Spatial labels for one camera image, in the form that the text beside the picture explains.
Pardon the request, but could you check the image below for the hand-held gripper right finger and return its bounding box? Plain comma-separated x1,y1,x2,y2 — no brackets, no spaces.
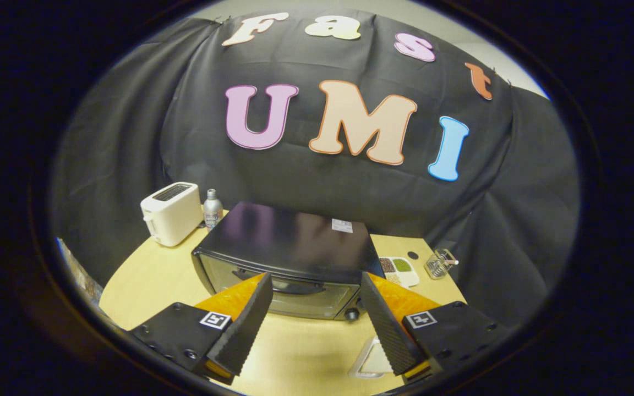
360,272,510,384

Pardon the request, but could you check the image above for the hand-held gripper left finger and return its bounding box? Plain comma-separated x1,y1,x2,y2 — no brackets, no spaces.
129,272,275,386

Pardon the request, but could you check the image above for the black toaster oven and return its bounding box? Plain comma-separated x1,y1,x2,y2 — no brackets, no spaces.
192,201,386,322

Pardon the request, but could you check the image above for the white slot toaster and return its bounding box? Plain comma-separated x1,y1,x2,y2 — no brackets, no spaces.
140,182,204,248

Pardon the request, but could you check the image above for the white rectangular tray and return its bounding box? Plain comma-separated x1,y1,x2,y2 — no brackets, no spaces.
348,337,395,379

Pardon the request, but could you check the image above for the white divided seasoning dish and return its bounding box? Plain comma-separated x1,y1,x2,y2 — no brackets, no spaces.
379,256,420,288

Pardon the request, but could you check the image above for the clear glass jar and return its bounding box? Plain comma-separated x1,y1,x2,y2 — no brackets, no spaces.
424,249,459,280

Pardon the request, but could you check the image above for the silver drink bottle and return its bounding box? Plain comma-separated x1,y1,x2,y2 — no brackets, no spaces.
203,189,224,232

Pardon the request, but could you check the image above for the black backdrop cloth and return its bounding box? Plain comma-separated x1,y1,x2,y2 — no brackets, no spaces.
50,8,581,331

